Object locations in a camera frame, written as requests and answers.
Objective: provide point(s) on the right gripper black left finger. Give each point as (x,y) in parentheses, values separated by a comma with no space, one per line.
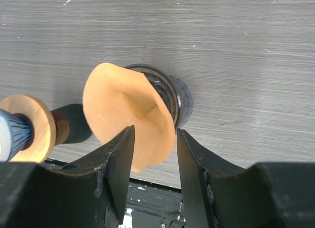
(25,188)

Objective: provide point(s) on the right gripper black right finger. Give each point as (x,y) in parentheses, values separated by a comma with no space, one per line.
(219,194)

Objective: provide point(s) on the blue plastic dripper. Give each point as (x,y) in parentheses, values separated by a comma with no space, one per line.
(20,130)

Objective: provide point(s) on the brown paper coffee filter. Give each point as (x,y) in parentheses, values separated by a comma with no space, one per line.
(115,97)

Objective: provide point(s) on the smoky grey plastic dripper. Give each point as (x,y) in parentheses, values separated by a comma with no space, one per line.
(164,86)

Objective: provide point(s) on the white paper coffee filter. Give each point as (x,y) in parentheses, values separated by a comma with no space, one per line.
(5,140)

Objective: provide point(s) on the smoky glass coffee server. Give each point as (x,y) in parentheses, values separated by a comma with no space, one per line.
(185,99)

